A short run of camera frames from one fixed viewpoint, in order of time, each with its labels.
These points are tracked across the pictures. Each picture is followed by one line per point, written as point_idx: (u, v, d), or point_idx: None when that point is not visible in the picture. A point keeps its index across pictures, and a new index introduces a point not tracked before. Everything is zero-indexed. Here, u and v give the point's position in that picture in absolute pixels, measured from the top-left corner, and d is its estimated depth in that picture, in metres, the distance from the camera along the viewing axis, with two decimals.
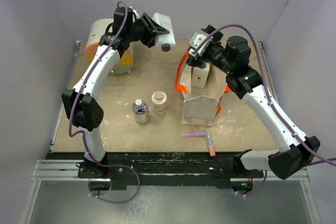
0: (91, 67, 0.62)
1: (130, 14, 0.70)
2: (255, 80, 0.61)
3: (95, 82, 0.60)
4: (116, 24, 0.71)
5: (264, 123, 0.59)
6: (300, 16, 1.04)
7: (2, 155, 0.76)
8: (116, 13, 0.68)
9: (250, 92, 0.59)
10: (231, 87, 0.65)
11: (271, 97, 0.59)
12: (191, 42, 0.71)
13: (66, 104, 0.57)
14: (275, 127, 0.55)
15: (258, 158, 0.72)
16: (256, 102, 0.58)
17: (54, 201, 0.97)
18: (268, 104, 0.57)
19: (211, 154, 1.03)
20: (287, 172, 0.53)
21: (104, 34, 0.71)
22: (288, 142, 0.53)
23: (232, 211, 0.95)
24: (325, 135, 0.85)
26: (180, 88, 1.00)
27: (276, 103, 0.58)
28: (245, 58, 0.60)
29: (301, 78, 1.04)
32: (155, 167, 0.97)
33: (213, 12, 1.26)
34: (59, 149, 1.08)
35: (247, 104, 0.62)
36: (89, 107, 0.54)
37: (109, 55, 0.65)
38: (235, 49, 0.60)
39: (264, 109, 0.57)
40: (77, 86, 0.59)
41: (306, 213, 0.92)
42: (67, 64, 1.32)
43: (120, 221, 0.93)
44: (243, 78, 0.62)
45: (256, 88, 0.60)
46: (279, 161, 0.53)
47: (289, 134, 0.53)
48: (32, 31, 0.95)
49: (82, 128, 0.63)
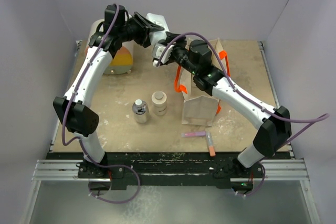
0: (82, 72, 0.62)
1: (122, 12, 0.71)
2: (218, 74, 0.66)
3: (87, 88, 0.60)
4: (107, 23, 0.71)
5: (238, 110, 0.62)
6: (300, 16, 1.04)
7: (3, 155, 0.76)
8: (107, 11, 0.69)
9: (214, 85, 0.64)
10: (199, 86, 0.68)
11: (235, 85, 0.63)
12: (154, 54, 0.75)
13: (59, 112, 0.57)
14: (245, 108, 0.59)
15: (249, 150, 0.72)
16: (223, 92, 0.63)
17: (54, 201, 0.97)
18: (233, 91, 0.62)
19: (211, 154, 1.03)
20: (271, 146, 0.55)
21: (95, 34, 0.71)
22: (260, 117, 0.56)
23: (233, 211, 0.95)
24: (325, 136, 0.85)
26: (180, 88, 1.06)
27: (241, 88, 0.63)
28: (209, 59, 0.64)
29: (301, 78, 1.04)
32: (154, 167, 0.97)
33: (213, 12, 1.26)
34: (59, 149, 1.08)
35: (218, 98, 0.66)
36: (82, 115, 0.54)
37: (100, 58, 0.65)
38: (197, 53, 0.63)
39: (232, 96, 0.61)
40: (68, 93, 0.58)
41: (306, 213, 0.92)
42: (67, 64, 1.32)
43: (120, 221, 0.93)
44: (207, 76, 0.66)
45: (220, 81, 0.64)
46: (261, 137, 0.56)
47: (259, 110, 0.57)
48: (32, 31, 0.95)
49: (78, 134, 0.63)
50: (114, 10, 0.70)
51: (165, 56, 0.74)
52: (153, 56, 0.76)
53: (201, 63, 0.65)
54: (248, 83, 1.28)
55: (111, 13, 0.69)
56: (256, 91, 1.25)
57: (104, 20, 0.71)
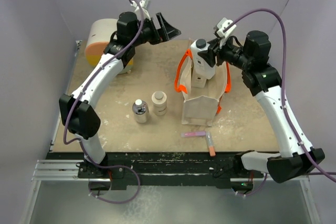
0: (92, 74, 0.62)
1: (134, 21, 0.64)
2: (274, 78, 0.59)
3: (95, 90, 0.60)
4: (120, 33, 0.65)
5: (273, 128, 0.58)
6: (301, 16, 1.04)
7: (3, 155, 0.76)
8: (119, 22, 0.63)
9: (264, 91, 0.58)
10: (246, 83, 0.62)
11: (285, 102, 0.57)
12: (219, 24, 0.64)
13: (63, 110, 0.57)
14: (282, 132, 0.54)
15: (256, 158, 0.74)
16: (270, 103, 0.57)
17: (53, 202, 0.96)
18: (281, 107, 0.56)
19: (211, 154, 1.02)
20: (285, 177, 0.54)
21: (110, 42, 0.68)
22: (292, 150, 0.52)
23: (232, 212, 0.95)
24: (326, 136, 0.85)
26: (180, 88, 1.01)
27: (289, 108, 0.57)
28: (264, 53, 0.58)
29: (301, 79, 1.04)
32: (154, 167, 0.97)
33: (213, 12, 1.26)
34: (59, 149, 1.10)
35: (259, 104, 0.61)
36: (85, 115, 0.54)
37: (112, 63, 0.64)
38: (254, 42, 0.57)
39: (276, 112, 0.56)
40: (76, 92, 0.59)
41: (306, 212, 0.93)
42: (67, 64, 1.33)
43: (120, 221, 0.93)
44: (261, 75, 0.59)
45: (272, 88, 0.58)
46: (279, 163, 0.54)
47: (295, 141, 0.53)
48: (32, 31, 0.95)
49: (79, 136, 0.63)
50: (124, 19, 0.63)
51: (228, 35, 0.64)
52: (216, 28, 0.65)
53: (255, 57, 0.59)
54: None
55: (121, 25, 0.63)
56: None
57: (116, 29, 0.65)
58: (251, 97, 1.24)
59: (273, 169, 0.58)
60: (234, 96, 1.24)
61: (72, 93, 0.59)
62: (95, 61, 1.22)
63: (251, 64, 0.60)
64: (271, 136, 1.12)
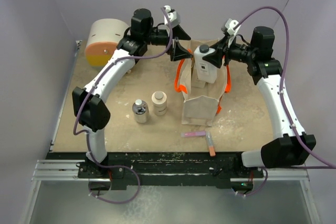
0: (104, 69, 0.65)
1: (147, 19, 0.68)
2: (275, 68, 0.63)
3: (106, 85, 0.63)
4: (134, 30, 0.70)
5: (270, 113, 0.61)
6: (302, 16, 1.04)
7: (3, 155, 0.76)
8: (133, 19, 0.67)
9: (264, 77, 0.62)
10: (250, 71, 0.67)
11: (283, 88, 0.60)
12: (227, 24, 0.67)
13: (76, 102, 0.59)
14: (276, 116, 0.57)
15: (255, 152, 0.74)
16: (268, 88, 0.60)
17: (53, 202, 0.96)
18: (278, 93, 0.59)
19: (211, 154, 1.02)
20: (275, 159, 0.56)
21: (123, 38, 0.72)
22: (283, 131, 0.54)
23: (232, 212, 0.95)
24: (325, 136, 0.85)
26: (180, 88, 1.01)
27: (286, 95, 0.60)
28: (269, 44, 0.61)
29: (300, 79, 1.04)
32: (154, 167, 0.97)
33: (213, 12, 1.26)
34: (59, 149, 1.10)
35: (260, 91, 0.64)
36: (96, 108, 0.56)
37: (124, 60, 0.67)
38: (260, 33, 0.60)
39: (272, 96, 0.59)
40: (88, 86, 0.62)
41: (306, 212, 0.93)
42: (67, 64, 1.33)
43: (120, 221, 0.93)
44: (263, 64, 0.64)
45: (272, 76, 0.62)
46: (271, 145, 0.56)
47: (287, 124, 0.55)
48: (32, 31, 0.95)
49: (87, 128, 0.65)
50: (139, 17, 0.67)
51: (236, 33, 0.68)
52: (224, 29, 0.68)
53: (260, 48, 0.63)
54: (248, 83, 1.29)
55: (135, 22, 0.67)
56: (256, 91, 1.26)
57: (130, 26, 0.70)
58: (251, 97, 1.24)
59: (266, 157, 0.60)
60: (234, 96, 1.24)
61: (85, 86, 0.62)
62: (94, 61, 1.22)
63: (254, 55, 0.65)
64: (270, 136, 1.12)
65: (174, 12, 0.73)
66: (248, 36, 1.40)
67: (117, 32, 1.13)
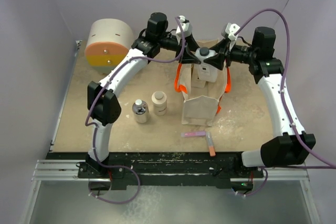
0: (118, 66, 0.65)
1: (164, 22, 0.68)
2: (277, 67, 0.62)
3: (120, 81, 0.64)
4: (149, 31, 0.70)
5: (270, 111, 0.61)
6: (302, 16, 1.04)
7: (3, 155, 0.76)
8: (150, 21, 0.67)
9: (265, 76, 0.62)
10: (251, 71, 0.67)
11: (284, 88, 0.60)
12: (227, 29, 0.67)
13: (90, 96, 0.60)
14: (276, 114, 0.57)
15: (254, 152, 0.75)
16: (269, 87, 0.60)
17: (53, 202, 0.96)
18: (279, 92, 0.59)
19: (211, 154, 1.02)
20: (275, 157, 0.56)
21: (138, 38, 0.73)
22: (282, 130, 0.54)
23: (232, 212, 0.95)
24: (324, 135, 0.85)
26: (180, 88, 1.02)
27: (287, 93, 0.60)
28: (270, 44, 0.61)
29: (300, 79, 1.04)
32: (154, 167, 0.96)
33: (213, 12, 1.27)
34: (59, 149, 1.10)
35: (261, 89, 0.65)
36: (109, 103, 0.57)
37: (138, 59, 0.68)
38: (261, 32, 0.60)
39: (273, 95, 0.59)
40: (103, 81, 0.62)
41: (306, 212, 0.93)
42: (67, 64, 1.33)
43: (120, 221, 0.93)
44: (265, 63, 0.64)
45: (273, 75, 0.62)
46: (271, 143, 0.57)
47: (287, 122, 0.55)
48: (32, 31, 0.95)
49: (97, 121, 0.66)
50: (156, 19, 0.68)
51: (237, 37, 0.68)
52: (224, 33, 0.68)
53: (261, 48, 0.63)
54: (248, 83, 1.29)
55: (151, 23, 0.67)
56: (256, 91, 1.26)
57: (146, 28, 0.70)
58: (251, 97, 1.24)
59: (266, 155, 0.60)
60: (234, 96, 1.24)
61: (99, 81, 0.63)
62: (95, 61, 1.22)
63: (256, 55, 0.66)
64: (270, 136, 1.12)
65: (188, 23, 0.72)
66: (248, 36, 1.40)
67: (117, 32, 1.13)
